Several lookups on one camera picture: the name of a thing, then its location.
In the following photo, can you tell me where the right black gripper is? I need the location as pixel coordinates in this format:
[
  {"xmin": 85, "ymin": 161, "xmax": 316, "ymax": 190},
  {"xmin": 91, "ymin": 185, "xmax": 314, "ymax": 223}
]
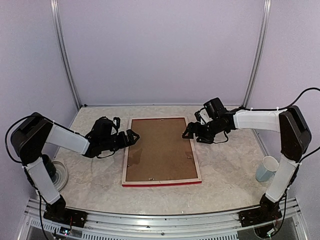
[{"xmin": 182, "ymin": 117, "xmax": 226, "ymax": 144}]

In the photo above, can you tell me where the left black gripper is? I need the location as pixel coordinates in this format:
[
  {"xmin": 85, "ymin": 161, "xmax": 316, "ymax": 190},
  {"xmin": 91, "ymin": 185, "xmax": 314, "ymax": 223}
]
[{"xmin": 101, "ymin": 129, "xmax": 140, "ymax": 152}]

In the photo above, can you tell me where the brown backing board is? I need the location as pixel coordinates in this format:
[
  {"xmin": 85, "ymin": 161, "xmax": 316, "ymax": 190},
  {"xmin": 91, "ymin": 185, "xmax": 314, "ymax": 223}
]
[{"xmin": 124, "ymin": 118, "xmax": 200, "ymax": 182}]

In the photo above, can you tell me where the red wooden picture frame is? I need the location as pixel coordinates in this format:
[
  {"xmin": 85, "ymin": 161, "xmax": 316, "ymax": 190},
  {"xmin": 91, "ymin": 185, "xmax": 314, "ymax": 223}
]
[{"xmin": 121, "ymin": 116, "xmax": 203, "ymax": 188}]

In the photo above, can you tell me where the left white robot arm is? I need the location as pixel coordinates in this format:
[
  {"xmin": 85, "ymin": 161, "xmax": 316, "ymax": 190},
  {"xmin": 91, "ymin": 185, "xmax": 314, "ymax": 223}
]
[{"xmin": 5, "ymin": 112, "xmax": 140, "ymax": 223}]

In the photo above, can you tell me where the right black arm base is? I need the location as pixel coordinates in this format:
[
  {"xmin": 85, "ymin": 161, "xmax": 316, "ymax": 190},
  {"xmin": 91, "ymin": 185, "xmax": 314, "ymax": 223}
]
[{"xmin": 238, "ymin": 194, "xmax": 282, "ymax": 227}]

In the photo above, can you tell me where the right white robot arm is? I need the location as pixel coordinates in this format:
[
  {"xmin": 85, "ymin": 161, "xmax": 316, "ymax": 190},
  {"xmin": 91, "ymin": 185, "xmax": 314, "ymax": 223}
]
[{"xmin": 182, "ymin": 97, "xmax": 312, "ymax": 222}]

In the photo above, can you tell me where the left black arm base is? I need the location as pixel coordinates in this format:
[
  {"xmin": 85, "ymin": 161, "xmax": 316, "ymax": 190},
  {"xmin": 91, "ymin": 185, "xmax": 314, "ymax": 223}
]
[{"xmin": 43, "ymin": 195, "xmax": 88, "ymax": 228}]

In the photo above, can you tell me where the white plate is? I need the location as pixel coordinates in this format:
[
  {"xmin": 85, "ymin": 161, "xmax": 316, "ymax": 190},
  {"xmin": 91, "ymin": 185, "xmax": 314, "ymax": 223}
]
[{"xmin": 51, "ymin": 161, "xmax": 69, "ymax": 192}]

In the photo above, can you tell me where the light blue paper cup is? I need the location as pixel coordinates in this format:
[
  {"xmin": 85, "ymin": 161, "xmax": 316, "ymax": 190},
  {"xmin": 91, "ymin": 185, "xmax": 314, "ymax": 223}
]
[{"xmin": 255, "ymin": 156, "xmax": 279, "ymax": 183}]

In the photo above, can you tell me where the black cup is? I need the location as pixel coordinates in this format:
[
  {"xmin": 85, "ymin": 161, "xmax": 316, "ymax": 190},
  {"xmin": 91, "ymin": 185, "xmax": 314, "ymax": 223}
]
[{"xmin": 41, "ymin": 154, "xmax": 57, "ymax": 180}]

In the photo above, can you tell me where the aluminium front rail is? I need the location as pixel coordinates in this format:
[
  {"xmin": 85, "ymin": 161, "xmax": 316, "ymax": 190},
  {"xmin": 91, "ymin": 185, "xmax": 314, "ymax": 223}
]
[{"xmin": 18, "ymin": 197, "xmax": 307, "ymax": 240}]

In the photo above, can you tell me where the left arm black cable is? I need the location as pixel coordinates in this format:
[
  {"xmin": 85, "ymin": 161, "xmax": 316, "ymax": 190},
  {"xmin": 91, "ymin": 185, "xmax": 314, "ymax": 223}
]
[{"xmin": 4, "ymin": 116, "xmax": 33, "ymax": 165}]

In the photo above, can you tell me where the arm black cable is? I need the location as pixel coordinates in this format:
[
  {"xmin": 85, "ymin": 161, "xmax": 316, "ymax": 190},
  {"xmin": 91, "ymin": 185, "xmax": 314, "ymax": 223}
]
[
  {"xmin": 249, "ymin": 86, "xmax": 320, "ymax": 161},
  {"xmin": 4, "ymin": 116, "xmax": 33, "ymax": 165}
]

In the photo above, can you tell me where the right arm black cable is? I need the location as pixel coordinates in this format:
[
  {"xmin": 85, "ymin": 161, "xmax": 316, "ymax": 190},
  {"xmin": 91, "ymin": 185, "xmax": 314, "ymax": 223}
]
[{"xmin": 249, "ymin": 86, "xmax": 320, "ymax": 161}]

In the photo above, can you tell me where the right aluminium corner post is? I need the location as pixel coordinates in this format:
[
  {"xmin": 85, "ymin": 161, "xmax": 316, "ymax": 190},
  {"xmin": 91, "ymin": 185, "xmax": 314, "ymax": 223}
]
[{"xmin": 241, "ymin": 0, "xmax": 272, "ymax": 108}]

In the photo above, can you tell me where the aluminium corner post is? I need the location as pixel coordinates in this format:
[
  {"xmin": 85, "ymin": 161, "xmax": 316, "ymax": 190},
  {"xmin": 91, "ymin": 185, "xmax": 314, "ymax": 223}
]
[
  {"xmin": 241, "ymin": 0, "xmax": 272, "ymax": 108},
  {"xmin": 50, "ymin": 0, "xmax": 82, "ymax": 110}
]

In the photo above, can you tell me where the left aluminium corner post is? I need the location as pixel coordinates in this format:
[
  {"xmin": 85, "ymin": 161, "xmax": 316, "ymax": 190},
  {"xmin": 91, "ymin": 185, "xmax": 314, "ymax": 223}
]
[{"xmin": 50, "ymin": 0, "xmax": 82, "ymax": 110}]

